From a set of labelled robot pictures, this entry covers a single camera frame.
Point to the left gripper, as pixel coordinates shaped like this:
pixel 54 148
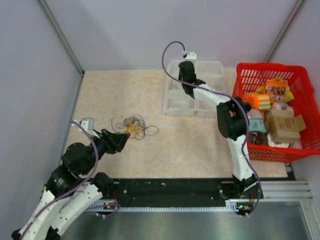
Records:
pixel 114 142

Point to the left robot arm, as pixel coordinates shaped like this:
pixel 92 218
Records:
pixel 65 197

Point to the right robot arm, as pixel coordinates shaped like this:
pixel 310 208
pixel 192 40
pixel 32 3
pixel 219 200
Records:
pixel 233 125

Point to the black round ball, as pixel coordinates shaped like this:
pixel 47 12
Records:
pixel 247 107

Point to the teal small box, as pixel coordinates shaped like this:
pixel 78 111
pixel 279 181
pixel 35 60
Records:
pixel 257 125

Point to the orange sponge pack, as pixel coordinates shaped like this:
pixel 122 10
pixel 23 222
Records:
pixel 258 100

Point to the orange snack package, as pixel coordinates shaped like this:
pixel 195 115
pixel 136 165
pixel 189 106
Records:
pixel 275 89

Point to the pink wrapped roll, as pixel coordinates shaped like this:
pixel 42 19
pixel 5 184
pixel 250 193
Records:
pixel 281 105

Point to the brown cardboard box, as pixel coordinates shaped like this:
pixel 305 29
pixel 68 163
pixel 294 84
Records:
pixel 284 127

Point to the yellow snack bag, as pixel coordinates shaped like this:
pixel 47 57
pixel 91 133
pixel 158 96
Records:
pixel 288 94

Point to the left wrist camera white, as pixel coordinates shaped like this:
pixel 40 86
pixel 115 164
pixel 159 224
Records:
pixel 87 123

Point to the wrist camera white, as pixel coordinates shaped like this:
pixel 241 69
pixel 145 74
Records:
pixel 189 55
pixel 87 123

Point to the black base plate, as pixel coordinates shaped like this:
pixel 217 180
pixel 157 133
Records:
pixel 178 192

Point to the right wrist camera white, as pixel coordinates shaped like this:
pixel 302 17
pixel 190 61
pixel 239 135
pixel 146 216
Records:
pixel 189 55

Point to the left corner aluminium post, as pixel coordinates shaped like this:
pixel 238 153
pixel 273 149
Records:
pixel 60 35

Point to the corner aluminium post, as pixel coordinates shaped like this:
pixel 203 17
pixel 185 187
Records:
pixel 60 35
pixel 298 6

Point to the white cable duct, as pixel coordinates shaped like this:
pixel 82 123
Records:
pixel 230 206

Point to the right corner aluminium post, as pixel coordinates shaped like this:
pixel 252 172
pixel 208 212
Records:
pixel 298 6

